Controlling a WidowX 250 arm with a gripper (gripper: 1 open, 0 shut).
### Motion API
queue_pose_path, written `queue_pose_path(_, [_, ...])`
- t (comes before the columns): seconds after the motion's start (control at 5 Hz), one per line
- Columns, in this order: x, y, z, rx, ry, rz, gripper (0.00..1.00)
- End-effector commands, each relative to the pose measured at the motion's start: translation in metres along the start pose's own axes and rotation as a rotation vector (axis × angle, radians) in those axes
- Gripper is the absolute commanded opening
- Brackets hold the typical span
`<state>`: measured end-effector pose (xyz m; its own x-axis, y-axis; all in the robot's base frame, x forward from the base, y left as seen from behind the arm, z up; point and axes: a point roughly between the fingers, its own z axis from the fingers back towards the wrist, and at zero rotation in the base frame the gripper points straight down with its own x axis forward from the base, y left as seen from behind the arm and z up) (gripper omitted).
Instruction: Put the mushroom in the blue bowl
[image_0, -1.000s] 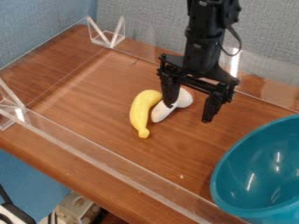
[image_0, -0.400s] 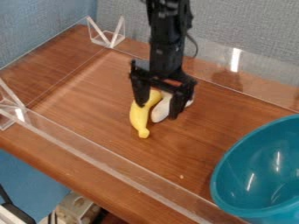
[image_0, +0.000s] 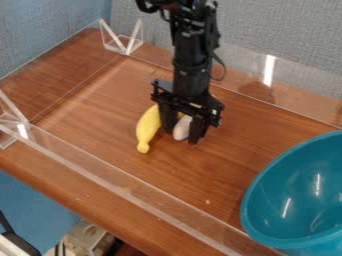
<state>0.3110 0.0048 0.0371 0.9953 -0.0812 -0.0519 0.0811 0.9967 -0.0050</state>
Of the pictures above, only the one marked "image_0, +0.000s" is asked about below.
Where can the yellow toy banana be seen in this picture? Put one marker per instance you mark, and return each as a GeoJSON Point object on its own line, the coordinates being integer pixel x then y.
{"type": "Point", "coordinates": [146, 127]}

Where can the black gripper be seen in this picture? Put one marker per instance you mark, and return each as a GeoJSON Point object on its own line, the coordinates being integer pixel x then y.
{"type": "Point", "coordinates": [203, 107]}

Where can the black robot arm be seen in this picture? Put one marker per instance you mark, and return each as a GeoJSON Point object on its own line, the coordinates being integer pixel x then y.
{"type": "Point", "coordinates": [195, 39]}

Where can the grey metal bracket under table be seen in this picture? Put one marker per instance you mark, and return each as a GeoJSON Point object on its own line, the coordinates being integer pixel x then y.
{"type": "Point", "coordinates": [86, 240]}

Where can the white mushroom with brown cap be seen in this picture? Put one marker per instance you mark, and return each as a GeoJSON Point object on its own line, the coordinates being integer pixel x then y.
{"type": "Point", "coordinates": [181, 128]}

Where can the clear acrylic barrier wall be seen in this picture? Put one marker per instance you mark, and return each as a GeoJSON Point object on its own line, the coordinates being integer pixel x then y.
{"type": "Point", "coordinates": [68, 111]}

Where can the blue plastic bowl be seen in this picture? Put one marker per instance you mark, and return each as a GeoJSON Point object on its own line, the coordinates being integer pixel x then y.
{"type": "Point", "coordinates": [291, 206]}

